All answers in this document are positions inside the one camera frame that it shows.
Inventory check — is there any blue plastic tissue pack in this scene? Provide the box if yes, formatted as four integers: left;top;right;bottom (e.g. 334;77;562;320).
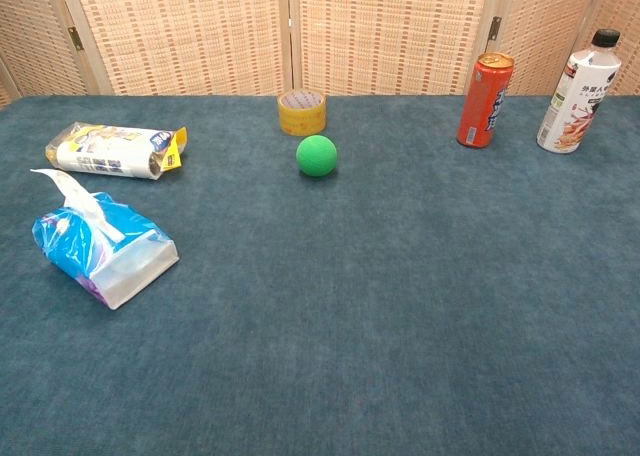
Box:
31;191;181;311

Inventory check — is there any green ball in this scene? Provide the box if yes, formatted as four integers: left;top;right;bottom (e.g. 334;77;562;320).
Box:
295;134;339;178

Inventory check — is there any blue velvet tablecloth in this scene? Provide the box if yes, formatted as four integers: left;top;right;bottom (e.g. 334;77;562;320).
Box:
0;94;640;456

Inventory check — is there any yellow packing tape roll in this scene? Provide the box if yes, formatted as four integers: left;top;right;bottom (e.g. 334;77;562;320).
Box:
277;89;328;137

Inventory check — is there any woven folding screen panel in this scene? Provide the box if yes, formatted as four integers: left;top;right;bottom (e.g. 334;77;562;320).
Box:
54;0;294;97
487;0;614;97
0;0;89;108
289;0;506;97
584;0;640;97

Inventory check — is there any red drink can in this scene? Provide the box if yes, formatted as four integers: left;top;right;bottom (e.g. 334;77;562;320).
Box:
455;51;515;150

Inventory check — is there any white yellow bag roll package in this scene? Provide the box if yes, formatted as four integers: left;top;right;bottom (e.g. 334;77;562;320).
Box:
44;121;189;182

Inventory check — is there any white bottle with black cap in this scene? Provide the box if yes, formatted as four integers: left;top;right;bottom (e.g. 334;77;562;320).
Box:
536;28;623;154

